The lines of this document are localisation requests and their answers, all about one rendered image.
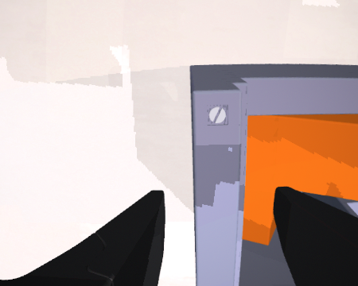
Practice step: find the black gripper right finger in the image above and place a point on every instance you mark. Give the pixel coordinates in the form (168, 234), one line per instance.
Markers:
(319, 242)

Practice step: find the orange l-shaped block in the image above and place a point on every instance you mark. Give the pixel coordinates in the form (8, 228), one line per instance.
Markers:
(317, 153)

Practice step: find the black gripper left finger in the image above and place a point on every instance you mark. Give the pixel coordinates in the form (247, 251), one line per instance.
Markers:
(127, 251)

